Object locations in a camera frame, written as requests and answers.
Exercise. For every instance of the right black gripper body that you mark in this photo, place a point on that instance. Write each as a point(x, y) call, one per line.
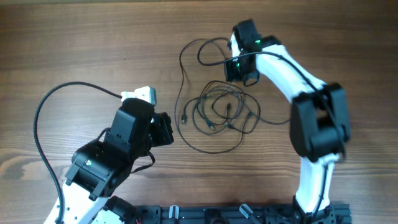
point(234, 72)

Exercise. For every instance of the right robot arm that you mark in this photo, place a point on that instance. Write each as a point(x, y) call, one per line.
point(319, 121)

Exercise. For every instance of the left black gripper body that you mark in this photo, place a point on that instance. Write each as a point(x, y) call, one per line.
point(158, 134)

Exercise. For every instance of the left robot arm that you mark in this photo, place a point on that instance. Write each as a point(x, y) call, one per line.
point(103, 164)

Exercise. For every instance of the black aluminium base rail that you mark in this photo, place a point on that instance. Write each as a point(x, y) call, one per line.
point(268, 214)

